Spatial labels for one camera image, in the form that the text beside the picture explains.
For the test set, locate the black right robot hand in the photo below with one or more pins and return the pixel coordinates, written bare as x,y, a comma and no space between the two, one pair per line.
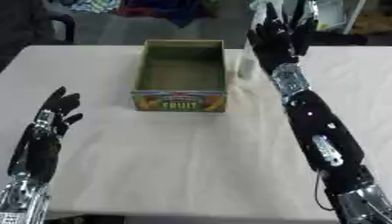
316,122

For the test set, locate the cardboard box with green inside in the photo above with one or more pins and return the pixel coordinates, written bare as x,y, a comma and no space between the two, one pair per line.
178,74

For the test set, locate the white stand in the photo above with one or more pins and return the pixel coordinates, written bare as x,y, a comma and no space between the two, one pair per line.
334,14

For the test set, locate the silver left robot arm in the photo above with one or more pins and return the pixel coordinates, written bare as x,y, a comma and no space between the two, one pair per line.
23,201

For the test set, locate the white plastic bottle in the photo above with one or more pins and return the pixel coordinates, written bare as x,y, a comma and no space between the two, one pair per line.
246,65

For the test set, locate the dark chair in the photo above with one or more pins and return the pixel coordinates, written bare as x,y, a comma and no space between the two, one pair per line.
60,20

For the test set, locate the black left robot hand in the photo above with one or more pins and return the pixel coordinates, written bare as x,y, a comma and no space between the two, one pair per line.
41,151

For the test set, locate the dark blue cloth pile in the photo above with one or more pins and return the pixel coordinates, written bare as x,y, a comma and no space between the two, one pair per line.
163,11

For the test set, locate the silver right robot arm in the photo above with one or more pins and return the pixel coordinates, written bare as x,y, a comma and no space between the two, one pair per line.
363,205

